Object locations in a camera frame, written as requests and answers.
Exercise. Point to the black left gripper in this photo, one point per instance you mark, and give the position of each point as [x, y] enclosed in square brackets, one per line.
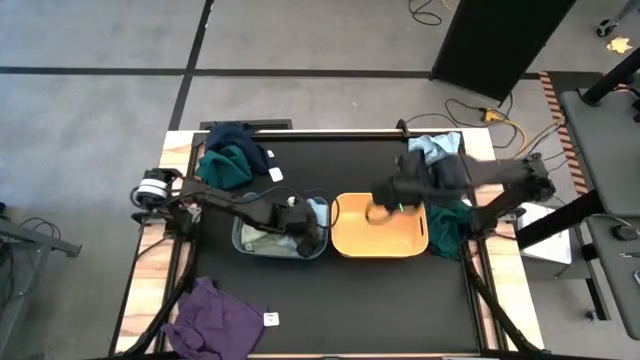
[295, 220]

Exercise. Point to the black computer mouse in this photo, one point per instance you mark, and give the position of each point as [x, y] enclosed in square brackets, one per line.
[625, 232]

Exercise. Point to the blue plastic basket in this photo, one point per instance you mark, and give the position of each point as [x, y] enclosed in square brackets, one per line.
[240, 240]

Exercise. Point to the grey desk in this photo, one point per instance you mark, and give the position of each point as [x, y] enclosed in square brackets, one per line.
[607, 145]

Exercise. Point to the black table mat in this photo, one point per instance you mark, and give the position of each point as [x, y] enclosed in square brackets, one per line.
[345, 300]

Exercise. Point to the yellow plastic basket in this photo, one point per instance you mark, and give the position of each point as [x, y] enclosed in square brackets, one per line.
[370, 240]

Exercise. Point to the black cabinet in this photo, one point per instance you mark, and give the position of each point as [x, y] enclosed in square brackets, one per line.
[495, 40]

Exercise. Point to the white box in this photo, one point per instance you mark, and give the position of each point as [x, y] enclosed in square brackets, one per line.
[550, 245]

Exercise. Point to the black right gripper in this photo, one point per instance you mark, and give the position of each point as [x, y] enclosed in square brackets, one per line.
[407, 182]

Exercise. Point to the black desk pole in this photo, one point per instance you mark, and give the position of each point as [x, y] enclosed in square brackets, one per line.
[610, 80]

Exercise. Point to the black caster wheel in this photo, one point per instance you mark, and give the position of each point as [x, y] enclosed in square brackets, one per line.
[606, 27]

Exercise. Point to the wooden table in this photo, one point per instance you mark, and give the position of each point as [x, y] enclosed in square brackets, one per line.
[150, 285]

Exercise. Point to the purple towel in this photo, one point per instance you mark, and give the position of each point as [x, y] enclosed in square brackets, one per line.
[215, 320]

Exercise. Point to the navy blue towel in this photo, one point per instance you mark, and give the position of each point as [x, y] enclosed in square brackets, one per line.
[242, 140]

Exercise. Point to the grey metal stand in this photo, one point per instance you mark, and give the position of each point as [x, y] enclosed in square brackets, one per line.
[25, 280]

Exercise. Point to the dark green towel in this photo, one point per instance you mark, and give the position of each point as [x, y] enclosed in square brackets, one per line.
[447, 230]
[225, 167]

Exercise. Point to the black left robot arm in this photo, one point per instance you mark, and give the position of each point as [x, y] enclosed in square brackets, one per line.
[220, 200]

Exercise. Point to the light blue towel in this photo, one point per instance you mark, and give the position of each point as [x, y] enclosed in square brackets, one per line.
[435, 145]
[317, 210]

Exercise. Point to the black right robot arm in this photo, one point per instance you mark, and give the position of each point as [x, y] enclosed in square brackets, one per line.
[505, 180]

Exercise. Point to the yellow paper star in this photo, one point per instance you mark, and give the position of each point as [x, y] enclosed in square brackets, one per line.
[619, 45]

